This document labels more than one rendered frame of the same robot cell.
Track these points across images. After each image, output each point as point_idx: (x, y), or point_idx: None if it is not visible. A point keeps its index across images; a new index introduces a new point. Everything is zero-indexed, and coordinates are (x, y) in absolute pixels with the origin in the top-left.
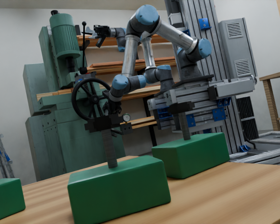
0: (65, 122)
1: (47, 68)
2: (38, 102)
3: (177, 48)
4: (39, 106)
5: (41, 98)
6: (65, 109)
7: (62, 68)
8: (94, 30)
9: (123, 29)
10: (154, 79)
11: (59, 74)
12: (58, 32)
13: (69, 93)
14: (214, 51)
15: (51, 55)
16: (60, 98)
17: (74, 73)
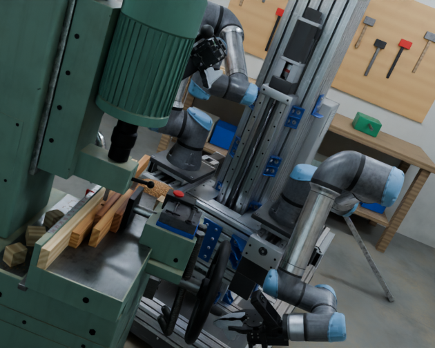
0: (117, 334)
1: None
2: (54, 277)
3: (261, 119)
4: (60, 293)
5: (117, 303)
6: (129, 302)
7: (85, 126)
8: (204, 49)
9: (226, 51)
10: (173, 134)
11: (72, 143)
12: (172, 56)
13: (147, 258)
14: (297, 148)
15: (54, 56)
16: (136, 281)
17: (134, 169)
